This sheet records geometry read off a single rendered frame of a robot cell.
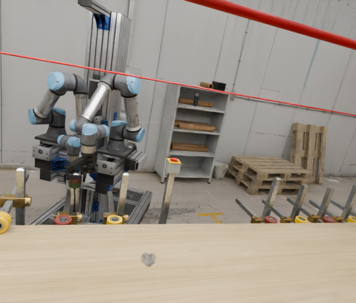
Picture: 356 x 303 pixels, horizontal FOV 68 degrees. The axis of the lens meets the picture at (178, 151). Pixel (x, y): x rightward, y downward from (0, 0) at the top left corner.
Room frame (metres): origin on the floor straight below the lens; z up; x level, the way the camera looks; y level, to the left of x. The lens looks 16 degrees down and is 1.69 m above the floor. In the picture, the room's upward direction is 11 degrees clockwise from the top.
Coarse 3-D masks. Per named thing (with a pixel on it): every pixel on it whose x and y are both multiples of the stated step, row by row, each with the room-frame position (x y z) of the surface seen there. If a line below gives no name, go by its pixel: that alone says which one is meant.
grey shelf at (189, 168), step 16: (176, 96) 3.84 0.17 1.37; (192, 96) 4.42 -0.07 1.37; (208, 96) 4.54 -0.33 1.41; (224, 96) 4.35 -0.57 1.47; (176, 112) 4.32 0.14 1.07; (192, 112) 4.45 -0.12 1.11; (208, 112) 4.57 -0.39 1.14; (224, 112) 4.20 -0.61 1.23; (176, 128) 3.93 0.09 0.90; (160, 144) 4.13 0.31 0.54; (208, 144) 4.50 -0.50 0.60; (160, 160) 4.02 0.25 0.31; (192, 160) 4.53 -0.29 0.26; (208, 160) 4.40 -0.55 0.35; (160, 176) 3.92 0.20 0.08; (176, 176) 3.94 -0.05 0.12; (192, 176) 4.06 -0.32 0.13; (208, 176) 4.19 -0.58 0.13
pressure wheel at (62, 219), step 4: (60, 216) 1.14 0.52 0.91; (64, 216) 1.15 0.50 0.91; (68, 216) 1.16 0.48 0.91; (56, 220) 1.11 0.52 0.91; (60, 220) 1.12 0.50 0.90; (64, 220) 1.12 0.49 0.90; (68, 220) 1.13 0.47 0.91; (56, 224) 1.09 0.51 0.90; (60, 224) 1.09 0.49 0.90; (64, 224) 1.10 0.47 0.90; (68, 224) 1.11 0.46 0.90
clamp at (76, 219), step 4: (60, 212) 1.23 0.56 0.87; (64, 212) 1.24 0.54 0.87; (68, 212) 1.25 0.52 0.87; (56, 216) 1.19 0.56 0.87; (72, 216) 1.22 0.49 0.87; (76, 216) 1.22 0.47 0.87; (80, 216) 1.24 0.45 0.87; (72, 220) 1.22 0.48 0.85; (76, 220) 1.22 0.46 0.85; (80, 220) 1.23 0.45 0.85; (72, 224) 1.22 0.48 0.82; (76, 224) 1.23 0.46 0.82
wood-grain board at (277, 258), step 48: (0, 240) 0.91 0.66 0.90; (48, 240) 0.96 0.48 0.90; (96, 240) 1.02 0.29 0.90; (144, 240) 1.09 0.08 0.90; (192, 240) 1.16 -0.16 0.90; (240, 240) 1.24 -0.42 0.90; (288, 240) 1.34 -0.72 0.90; (336, 240) 1.44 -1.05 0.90; (0, 288) 0.69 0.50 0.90; (48, 288) 0.73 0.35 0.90; (96, 288) 0.76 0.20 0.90; (144, 288) 0.81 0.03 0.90; (192, 288) 0.85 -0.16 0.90; (240, 288) 0.90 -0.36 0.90; (288, 288) 0.95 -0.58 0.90; (336, 288) 1.01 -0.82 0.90
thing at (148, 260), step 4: (144, 252) 0.99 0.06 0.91; (152, 252) 0.98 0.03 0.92; (144, 256) 0.97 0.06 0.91; (148, 256) 0.96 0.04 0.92; (152, 256) 0.97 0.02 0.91; (156, 256) 0.99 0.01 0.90; (144, 260) 0.94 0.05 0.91; (148, 260) 0.94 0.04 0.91; (152, 260) 0.95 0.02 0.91; (144, 264) 0.93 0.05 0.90; (148, 264) 0.92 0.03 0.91; (152, 264) 0.94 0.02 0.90
